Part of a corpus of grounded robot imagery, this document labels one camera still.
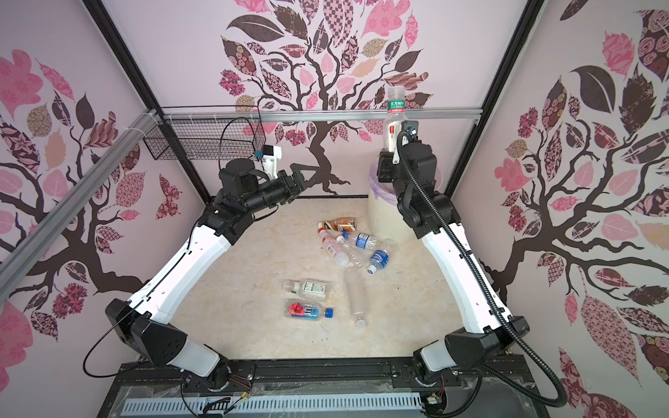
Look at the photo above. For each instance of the white slotted cable duct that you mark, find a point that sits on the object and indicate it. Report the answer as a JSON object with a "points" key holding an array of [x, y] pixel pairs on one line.
{"points": [[272, 405]]}

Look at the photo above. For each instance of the clear bottle green white label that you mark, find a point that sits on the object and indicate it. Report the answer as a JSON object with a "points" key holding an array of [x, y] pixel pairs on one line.
{"points": [[395, 116]]}

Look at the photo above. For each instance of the tall clear bottle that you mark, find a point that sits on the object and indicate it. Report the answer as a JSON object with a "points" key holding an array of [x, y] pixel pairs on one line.
{"points": [[357, 299]]}

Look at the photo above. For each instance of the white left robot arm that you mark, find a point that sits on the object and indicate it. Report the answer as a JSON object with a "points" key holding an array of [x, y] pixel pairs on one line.
{"points": [[143, 322]]}

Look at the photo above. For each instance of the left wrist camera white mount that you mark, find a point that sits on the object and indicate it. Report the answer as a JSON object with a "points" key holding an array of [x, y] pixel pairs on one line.
{"points": [[271, 156]]}

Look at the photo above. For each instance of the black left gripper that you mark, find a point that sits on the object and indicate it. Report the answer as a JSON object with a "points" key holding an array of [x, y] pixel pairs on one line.
{"points": [[300, 183]]}

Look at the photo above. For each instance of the white bin purple bag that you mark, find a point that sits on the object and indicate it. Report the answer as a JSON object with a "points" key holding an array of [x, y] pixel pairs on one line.
{"points": [[385, 220]]}

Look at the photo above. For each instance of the black wire basket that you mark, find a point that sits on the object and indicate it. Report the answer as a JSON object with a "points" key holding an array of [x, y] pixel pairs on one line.
{"points": [[211, 133]]}

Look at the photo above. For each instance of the white bottle red cap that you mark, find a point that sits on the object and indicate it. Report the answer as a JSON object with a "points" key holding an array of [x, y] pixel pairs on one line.
{"points": [[332, 247]]}

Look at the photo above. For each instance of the aluminium rail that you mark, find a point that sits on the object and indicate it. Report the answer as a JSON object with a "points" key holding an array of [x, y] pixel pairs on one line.
{"points": [[334, 114], [31, 250]]}

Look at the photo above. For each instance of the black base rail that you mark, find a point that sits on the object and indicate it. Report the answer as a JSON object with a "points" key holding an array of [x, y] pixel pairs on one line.
{"points": [[399, 372]]}

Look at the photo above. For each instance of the black corner frame post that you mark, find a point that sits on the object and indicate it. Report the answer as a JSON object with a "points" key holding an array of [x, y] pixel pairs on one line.
{"points": [[110, 33]]}

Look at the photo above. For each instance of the aluminium rail back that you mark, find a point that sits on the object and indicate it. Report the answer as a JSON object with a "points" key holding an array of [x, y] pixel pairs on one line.
{"points": [[334, 114]]}

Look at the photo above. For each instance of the aluminium rail left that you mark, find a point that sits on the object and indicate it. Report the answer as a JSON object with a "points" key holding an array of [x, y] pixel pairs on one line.
{"points": [[31, 250]]}

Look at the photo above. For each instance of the clear bottle pink blue label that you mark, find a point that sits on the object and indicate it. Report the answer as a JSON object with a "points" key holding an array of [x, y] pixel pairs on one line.
{"points": [[306, 310]]}

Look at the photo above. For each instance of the small clear bottle green label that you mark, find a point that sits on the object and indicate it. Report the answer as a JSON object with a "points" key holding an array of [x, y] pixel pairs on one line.
{"points": [[308, 289]]}

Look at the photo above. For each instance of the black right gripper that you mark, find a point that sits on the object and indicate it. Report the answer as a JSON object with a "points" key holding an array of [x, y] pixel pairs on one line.
{"points": [[385, 166]]}

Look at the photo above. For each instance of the black right corner post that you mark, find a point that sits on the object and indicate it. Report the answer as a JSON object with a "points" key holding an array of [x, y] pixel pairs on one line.
{"points": [[520, 37]]}

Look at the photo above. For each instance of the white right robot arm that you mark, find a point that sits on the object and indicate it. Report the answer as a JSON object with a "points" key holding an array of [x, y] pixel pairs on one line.
{"points": [[489, 327]]}

